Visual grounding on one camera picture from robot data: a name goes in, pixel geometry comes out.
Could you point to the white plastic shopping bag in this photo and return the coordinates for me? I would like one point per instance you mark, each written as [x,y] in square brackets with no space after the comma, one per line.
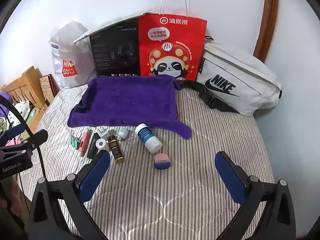
[62,52]

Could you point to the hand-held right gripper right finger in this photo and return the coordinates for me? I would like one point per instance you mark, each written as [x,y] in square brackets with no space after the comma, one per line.
[230,177]

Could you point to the small clear glass cup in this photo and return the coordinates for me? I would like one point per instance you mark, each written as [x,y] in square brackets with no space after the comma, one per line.
[131,140]

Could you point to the purple plush toy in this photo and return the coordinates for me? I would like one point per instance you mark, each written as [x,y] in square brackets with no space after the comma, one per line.
[3,97]

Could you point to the brown patterned box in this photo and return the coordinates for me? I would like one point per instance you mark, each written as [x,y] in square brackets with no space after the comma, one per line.
[47,87]

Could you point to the white waist bag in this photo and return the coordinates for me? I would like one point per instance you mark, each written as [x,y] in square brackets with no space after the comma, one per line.
[237,70]

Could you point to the white and blue bottle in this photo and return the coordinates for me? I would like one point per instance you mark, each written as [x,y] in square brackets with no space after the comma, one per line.
[150,140]

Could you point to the purple towel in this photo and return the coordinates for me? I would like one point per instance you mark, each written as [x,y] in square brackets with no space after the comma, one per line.
[125,100]

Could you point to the plush toys beside bed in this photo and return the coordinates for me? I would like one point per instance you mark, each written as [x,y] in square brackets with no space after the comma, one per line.
[20,107]

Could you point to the pink pen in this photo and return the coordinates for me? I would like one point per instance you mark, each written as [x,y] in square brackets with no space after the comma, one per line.
[82,142]

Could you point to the striped bed mattress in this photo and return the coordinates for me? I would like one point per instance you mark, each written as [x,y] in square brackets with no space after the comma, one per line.
[162,205]

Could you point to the black and gold lighter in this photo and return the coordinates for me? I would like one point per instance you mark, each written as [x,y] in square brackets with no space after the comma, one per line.
[115,151]

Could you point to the black rectangular tube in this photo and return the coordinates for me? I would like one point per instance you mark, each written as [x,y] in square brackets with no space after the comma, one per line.
[92,146]

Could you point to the wooden door frame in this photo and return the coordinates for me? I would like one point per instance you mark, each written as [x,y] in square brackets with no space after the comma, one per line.
[271,17]

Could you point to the black headset box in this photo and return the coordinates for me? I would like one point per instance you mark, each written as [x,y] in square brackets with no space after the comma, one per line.
[115,52]

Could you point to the red panda print paper bag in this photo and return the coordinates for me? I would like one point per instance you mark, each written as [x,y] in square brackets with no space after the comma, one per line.
[175,35]

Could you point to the white tape roll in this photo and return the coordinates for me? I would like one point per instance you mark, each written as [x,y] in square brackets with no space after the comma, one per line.
[102,143]

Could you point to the wooden headboard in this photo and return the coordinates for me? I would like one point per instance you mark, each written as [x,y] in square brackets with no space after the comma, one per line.
[27,82]

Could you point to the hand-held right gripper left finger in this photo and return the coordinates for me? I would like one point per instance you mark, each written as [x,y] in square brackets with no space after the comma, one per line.
[95,172]

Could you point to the person's left hand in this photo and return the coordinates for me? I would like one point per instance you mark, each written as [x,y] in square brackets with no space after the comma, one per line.
[11,195]

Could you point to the white power adapter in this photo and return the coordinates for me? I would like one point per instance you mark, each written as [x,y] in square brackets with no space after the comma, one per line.
[102,133]

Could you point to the green binder clip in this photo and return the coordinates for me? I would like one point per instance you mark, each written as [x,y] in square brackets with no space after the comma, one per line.
[75,141]

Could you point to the white USB night light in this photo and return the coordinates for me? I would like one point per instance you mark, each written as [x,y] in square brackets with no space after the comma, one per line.
[122,133]

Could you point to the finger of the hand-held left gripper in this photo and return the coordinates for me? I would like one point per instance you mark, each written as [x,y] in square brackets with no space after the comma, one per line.
[37,138]
[13,131]

